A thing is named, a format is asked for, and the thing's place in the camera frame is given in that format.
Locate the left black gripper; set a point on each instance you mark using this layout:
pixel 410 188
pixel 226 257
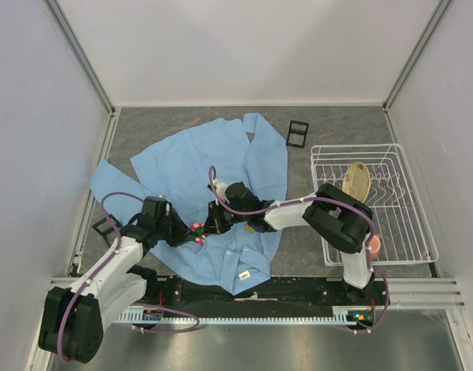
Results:
pixel 182 231

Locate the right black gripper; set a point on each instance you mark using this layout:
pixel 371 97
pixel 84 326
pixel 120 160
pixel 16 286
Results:
pixel 214 225

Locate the pink flower plush brooch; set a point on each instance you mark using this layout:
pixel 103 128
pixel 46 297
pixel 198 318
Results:
pixel 198 229

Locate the light blue shirt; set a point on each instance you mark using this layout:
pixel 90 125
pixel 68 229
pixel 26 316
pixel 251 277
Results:
pixel 247 150

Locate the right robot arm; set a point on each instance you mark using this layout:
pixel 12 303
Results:
pixel 342 221

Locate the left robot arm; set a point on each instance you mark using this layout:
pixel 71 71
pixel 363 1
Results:
pixel 75 318

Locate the beige ceramic plate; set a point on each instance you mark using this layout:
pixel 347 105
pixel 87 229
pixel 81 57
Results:
pixel 357 181

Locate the pink ceramic cup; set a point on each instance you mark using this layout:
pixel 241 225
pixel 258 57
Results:
pixel 375 246

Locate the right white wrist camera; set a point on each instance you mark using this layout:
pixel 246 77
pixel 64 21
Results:
pixel 219 189

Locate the black plastic frame left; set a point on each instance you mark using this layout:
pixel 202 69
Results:
pixel 103 227

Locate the black plastic frame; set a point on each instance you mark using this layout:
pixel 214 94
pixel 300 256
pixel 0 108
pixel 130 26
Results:
pixel 297 134
pixel 103 227

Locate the black plastic frame back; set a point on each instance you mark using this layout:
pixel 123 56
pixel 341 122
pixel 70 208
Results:
pixel 297 134

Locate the white slotted cable duct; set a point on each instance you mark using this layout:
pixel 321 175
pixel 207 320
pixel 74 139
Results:
pixel 138 315

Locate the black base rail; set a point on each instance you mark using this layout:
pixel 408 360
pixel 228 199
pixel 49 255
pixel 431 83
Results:
pixel 278 297

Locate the white wire dish rack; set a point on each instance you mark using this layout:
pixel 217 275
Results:
pixel 398 214

